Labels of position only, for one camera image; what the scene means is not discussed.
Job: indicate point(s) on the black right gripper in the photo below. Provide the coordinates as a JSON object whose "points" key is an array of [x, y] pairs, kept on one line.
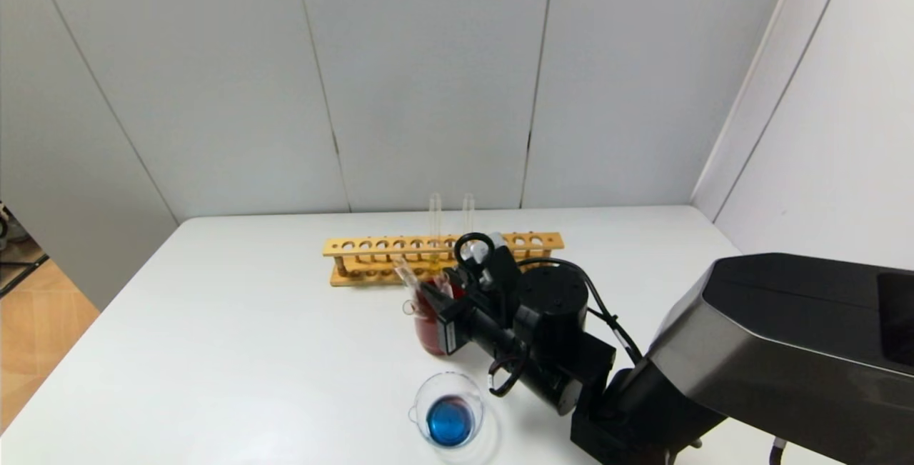
{"points": [[451, 333]]}

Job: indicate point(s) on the test tube with blue pigment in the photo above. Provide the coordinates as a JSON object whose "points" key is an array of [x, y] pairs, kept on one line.
{"points": [[409, 308]]}

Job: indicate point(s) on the test tube with red pigment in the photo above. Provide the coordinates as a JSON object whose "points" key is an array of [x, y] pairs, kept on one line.
{"points": [[407, 272]]}

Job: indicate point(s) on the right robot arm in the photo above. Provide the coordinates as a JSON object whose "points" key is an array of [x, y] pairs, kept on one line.
{"points": [[750, 365]]}

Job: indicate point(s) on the empty glass test tube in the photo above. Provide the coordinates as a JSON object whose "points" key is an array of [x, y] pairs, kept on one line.
{"points": [[444, 283]]}

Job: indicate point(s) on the test tube with yellow pigment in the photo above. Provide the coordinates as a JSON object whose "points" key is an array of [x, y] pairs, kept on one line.
{"points": [[435, 222]]}

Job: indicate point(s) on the test tube with teal pigment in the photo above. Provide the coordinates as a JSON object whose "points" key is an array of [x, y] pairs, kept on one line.
{"points": [[468, 211]]}

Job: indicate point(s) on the wooden test tube rack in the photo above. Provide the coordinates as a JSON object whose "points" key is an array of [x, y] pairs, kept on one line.
{"points": [[357, 245]]}

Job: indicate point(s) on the red plastic cup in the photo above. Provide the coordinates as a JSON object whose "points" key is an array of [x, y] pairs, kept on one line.
{"points": [[428, 333]]}

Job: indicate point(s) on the clear glass beaker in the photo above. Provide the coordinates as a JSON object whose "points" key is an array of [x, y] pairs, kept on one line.
{"points": [[448, 418]]}

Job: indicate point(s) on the black equipment stand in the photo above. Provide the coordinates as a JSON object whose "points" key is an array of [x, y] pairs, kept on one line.
{"points": [[14, 251]]}

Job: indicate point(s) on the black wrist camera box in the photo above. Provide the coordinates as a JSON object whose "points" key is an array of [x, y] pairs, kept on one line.
{"points": [[503, 265]]}

